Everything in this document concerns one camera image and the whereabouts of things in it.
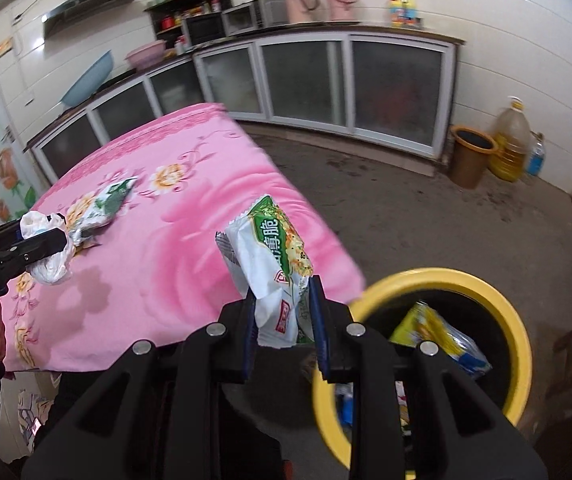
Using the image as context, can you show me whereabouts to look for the yellow rimmed trash bin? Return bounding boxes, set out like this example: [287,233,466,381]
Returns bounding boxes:
[313,268,547,479]

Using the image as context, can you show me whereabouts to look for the brown bucket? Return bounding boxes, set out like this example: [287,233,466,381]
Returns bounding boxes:
[447,126,498,190]

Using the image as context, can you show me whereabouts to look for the white kitchen cabinet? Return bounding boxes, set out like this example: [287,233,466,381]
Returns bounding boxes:
[26,23,465,182]

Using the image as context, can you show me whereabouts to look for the silver microwave oven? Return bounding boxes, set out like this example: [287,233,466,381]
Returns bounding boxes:
[222,0,288,36]

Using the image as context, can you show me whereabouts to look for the pink floral tablecloth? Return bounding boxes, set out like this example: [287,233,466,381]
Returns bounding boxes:
[1,104,365,372]

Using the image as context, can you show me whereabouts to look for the green white snack wrapper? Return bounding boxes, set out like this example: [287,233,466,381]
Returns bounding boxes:
[214,195,313,349]

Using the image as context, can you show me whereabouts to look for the dark spice shelf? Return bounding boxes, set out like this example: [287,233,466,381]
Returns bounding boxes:
[145,0,233,48]

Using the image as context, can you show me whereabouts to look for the black small oven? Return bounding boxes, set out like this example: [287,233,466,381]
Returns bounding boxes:
[182,12,226,47]

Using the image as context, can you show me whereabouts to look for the yellow detergent bottles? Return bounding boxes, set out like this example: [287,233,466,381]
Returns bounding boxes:
[389,0,423,29]

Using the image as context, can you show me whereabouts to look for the blue plastic basin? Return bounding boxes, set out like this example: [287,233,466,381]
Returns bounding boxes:
[60,51,114,107]

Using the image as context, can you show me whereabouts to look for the large cooking oil jug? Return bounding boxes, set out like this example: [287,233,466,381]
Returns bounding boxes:
[488,96,531,182]

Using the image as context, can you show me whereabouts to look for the blue yellow snack packet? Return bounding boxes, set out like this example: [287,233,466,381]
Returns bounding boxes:
[390,301,492,377]

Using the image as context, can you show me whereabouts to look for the left pink thermos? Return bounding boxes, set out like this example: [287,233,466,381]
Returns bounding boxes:
[286,0,319,24]

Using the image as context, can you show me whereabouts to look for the pink plastic basin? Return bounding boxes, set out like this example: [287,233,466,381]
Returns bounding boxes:
[126,40,165,70]

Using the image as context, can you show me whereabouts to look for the blue plastic bottle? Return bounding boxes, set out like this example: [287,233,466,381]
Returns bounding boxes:
[526,132,546,177]

